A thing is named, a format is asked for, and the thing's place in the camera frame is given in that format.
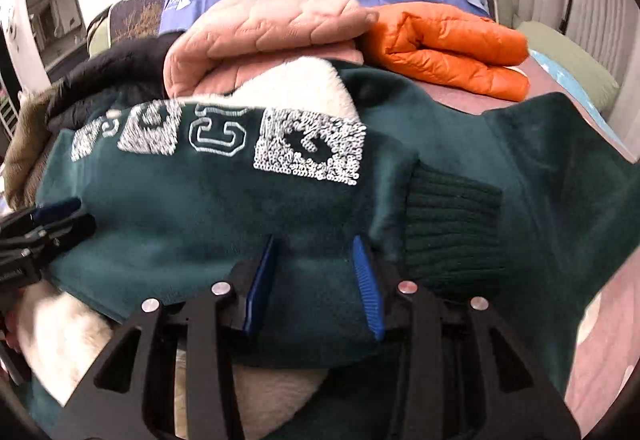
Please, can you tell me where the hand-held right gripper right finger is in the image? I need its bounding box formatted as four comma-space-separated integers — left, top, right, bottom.
351, 234, 583, 440

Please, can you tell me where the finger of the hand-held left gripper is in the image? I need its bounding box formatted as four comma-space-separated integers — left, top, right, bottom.
0, 197, 83, 241
20, 213, 97, 268

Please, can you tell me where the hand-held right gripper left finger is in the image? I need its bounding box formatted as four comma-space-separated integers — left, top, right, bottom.
50, 234, 281, 440

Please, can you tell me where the dark green fleece sweater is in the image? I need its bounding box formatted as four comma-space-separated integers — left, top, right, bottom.
20, 55, 640, 440

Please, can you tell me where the black jacket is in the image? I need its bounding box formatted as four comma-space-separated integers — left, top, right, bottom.
45, 38, 183, 131

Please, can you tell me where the orange puffer jacket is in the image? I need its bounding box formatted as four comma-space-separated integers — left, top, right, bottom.
361, 3, 532, 102

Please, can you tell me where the pink quilted jacket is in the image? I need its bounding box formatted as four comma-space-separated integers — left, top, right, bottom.
164, 0, 379, 98

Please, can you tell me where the pale green cushion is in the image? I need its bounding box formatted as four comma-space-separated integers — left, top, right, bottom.
492, 0, 621, 116

